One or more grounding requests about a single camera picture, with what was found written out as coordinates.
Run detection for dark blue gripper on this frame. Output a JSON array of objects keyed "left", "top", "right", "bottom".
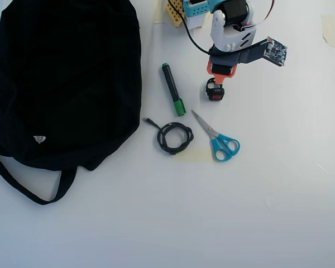
[{"left": 205, "top": 46, "right": 242, "bottom": 84}]

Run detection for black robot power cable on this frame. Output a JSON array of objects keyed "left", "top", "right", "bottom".
[{"left": 167, "top": 0, "right": 213, "bottom": 55}]

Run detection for blue-handled scissors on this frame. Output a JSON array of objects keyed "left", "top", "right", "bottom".
[{"left": 190, "top": 109, "right": 241, "bottom": 163}]

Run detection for black bike light with strap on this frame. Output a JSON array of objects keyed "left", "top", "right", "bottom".
[{"left": 205, "top": 77, "right": 226, "bottom": 102}]

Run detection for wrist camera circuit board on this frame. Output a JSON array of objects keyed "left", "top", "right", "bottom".
[{"left": 240, "top": 36, "right": 289, "bottom": 68}]

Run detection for red and white servo wires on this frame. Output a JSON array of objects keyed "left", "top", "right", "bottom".
[{"left": 251, "top": 0, "right": 276, "bottom": 28}]

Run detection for black marker with green cap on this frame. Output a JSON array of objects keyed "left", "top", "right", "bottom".
[{"left": 159, "top": 63, "right": 188, "bottom": 118}]

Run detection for black fabric bag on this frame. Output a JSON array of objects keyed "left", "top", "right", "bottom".
[{"left": 0, "top": 0, "right": 143, "bottom": 206}]

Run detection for beige masking tape strip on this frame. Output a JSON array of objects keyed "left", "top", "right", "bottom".
[
  {"left": 171, "top": 147, "right": 216, "bottom": 163},
  {"left": 320, "top": 15, "right": 335, "bottom": 49},
  {"left": 152, "top": 0, "right": 170, "bottom": 24}
]

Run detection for black coiled USB cable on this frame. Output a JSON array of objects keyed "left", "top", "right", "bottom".
[{"left": 143, "top": 117, "right": 195, "bottom": 156}]

